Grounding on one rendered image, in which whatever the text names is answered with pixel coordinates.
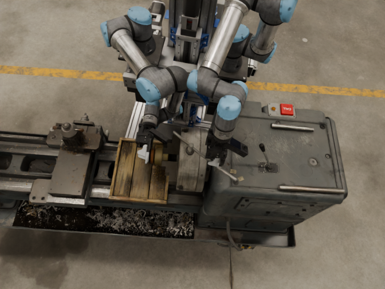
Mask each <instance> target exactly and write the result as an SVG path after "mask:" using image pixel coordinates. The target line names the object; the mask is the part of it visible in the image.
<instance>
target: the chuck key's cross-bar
mask: <svg viewBox="0 0 385 289"><path fill-rule="evenodd" d="M173 133H174V134H175V135H176V136H177V137H178V138H179V139H181V140H182V141H183V142H184V143H185V144H186V145H189V142H188V141H186V140H185V139H184V138H183V137H181V136H180V135H179V134H178V133H177V132H176V131H173ZM192 149H193V150H194V151H195V152H196V153H197V154H199V155H200V156H201V157H202V158H204V159H205V160H207V161H208V162H210V161H212V160H210V159H206V158H205V155H203V154H202V153H201V152H199V151H198V150H197V149H196V148H195V147H193V148H192ZM215 167H216V166H215ZM216 168H217V167H216ZM217 169H219V170H220V171H222V172H223V173H225V174H226V175H227V176H229V177H230V178H231V179H233V180H234V181H236V180H237V179H236V178H235V177H233V176H232V175H231V174H229V173H228V172H227V171H226V170H224V169H223V168H220V167H219V168H217Z"/></svg>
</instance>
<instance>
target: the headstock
mask: <svg viewBox="0 0 385 289"><path fill-rule="evenodd" d="M295 113H296V118H284V117H278V116H269V114H268V106H263V107H262V114H259V113H257V112H255V110H247V109H244V108H243V107H242V109H241V112H240V113H239V116H238V119H237V122H236V125H235V129H234V132H233V136H232V138H234V139H236V140H238V141H239V142H241V143H243V144H245V145H246V146H247V147H248V153H249V154H248V155H247V156H245V157H242V156H240V155H238V154H236V153H235V152H233V151H231V150H229V149H227V157H226V159H225V163H224V165H223V166H222V167H221V168H223V169H224V170H226V171H227V172H228V173H229V174H231V175H232V176H233V177H235V178H236V179H237V180H236V181H234V180H233V179H231V178H230V177H229V176H227V175H226V174H225V173H223V172H222V171H220V170H219V169H217V168H216V167H215V166H211V172H210V177H209V180H208V181H207V182H205V190H204V207H203V208H204V211H205V213H206V214H208V215H211V216H220V215H222V214H224V213H236V214H251V215H260V216H274V217H289V218H304V219H306V218H311V217H313V216H315V215H316V214H318V213H320V212H322V211H324V210H326V209H328V208H330V207H332V206H333V205H335V204H341V203H342V202H343V200H344V199H346V198H347V195H348V188H347V183H346V179H345V173H344V168H343V161H342V158H341V152H340V146H339V141H338V137H337V131H336V126H335V121H334V120H333V119H332V118H330V117H325V114H324V113H323V112H322V111H318V110H306V109H299V108H295ZM271 123H275V124H287V125H293V126H304V127H313V128H314V131H313V132H308V131H297V130H286V129H279V128H271V127H270V125H271ZM260 143H263V144H264V146H265V152H266V155H267V158H268V160H269V163H270V165H273V166H274V171H273V172H269V171H267V169H266V167H267V165H268V164H267V161H266V159H265V156H264V154H263V152H262V151H261V149H260V147H259V144H260ZM226 163H229V165H228V166H227V164H226ZM230 169H233V170H236V171H237V173H236V174H233V173H230ZM241 176H243V178H244V180H242V181H239V179H238V177H241ZM279 185H291V186H310V187H320V188H338V189H344V194H337V193H318V192H300V191H289V190H279V189H278V186H279Z"/></svg>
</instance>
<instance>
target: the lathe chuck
mask: <svg viewBox="0 0 385 289"><path fill-rule="evenodd" d="M184 129H187V130H188V132H187V133H185V132H182V130H184ZM181 137H183V138H184V139H185V140H186V141H188V142H189V143H193V144H194V147H195V148H196V149H197V150H198V151H199V152H200V147H201V130H200V128H193V127H182V129H181ZM187 148H188V145H186V144H185V143H184V142H183V141H182V140H180V151H179V164H178V178H177V185H176V186H179V185H182V186H183V188H181V189H180V188H176V190H180V191H188V192H194V191H195V189H196V186H197V179H198V170H199V157H200V155H199V154H197V153H196V152H195V151H194V152H193V153H192V154H188V153H187V152H186V150H187Z"/></svg>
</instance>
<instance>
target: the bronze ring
mask: <svg viewBox="0 0 385 289"><path fill-rule="evenodd" d="M168 155H169V154H163V147H162V149H161V148H156V149H150V154H149V163H151V164H153V163H154V164H155V165H160V166H162V161H168Z"/></svg>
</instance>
